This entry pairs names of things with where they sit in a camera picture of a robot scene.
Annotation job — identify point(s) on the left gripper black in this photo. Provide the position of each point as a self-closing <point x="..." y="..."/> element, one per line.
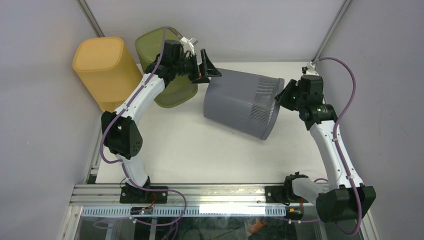
<point x="206" y="70"/>

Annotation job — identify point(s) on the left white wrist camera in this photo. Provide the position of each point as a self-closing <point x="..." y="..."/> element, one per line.
<point x="188" y="44"/>

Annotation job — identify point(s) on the green plastic basket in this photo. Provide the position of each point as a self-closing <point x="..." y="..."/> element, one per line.
<point x="147" y="47"/>

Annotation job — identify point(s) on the grey plastic basket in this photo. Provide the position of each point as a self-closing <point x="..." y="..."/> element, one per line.
<point x="243" y="101"/>

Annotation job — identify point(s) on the yellow plastic basket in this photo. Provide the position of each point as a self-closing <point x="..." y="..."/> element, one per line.
<point x="107" y="69"/>

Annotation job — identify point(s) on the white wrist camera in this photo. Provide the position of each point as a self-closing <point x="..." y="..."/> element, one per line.
<point x="188" y="44"/>
<point x="309" y="69"/>

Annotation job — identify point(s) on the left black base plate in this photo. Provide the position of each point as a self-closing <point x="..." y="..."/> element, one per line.
<point x="132" y="195"/>

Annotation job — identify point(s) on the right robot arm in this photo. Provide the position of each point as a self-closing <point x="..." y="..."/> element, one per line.
<point x="346" y="197"/>

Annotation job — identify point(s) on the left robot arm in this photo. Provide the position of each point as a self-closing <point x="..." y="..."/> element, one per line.
<point x="120" y="131"/>

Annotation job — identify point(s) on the white slotted cable duct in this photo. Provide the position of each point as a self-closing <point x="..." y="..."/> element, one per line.
<point x="203" y="210"/>

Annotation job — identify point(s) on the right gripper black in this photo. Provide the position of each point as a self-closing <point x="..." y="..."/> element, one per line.
<point x="281" y="98"/>

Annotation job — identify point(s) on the orange object under table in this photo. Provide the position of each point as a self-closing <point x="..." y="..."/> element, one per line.
<point x="255" y="224"/>

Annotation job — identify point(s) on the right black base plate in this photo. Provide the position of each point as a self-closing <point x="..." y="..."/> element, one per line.
<point x="280" y="194"/>

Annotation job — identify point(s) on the aluminium mounting rail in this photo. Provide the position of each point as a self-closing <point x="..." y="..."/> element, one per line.
<point x="299" y="223"/>

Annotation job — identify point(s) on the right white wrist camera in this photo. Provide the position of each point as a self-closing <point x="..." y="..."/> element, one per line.
<point x="309" y="69"/>

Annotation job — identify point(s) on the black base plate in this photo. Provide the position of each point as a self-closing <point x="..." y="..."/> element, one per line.
<point x="280" y="194"/>
<point x="132" y="195"/>

